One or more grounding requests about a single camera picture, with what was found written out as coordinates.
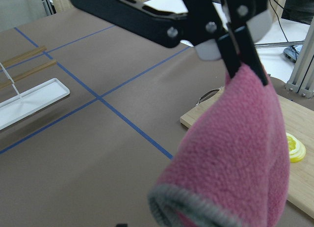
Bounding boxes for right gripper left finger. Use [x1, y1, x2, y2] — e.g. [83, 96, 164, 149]
[216, 32, 241, 79]

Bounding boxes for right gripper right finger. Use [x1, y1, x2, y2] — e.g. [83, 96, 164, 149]
[234, 26, 268, 86]

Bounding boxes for pink microfiber cloth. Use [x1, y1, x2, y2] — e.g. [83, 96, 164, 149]
[148, 64, 290, 227]

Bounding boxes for bamboo cutting board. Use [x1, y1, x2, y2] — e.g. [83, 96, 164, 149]
[180, 77, 314, 216]

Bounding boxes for yellow lemon slices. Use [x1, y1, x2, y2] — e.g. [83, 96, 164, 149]
[286, 133, 306, 163]

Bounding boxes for aluminium frame post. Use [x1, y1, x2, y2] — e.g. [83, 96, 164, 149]
[285, 20, 314, 99]

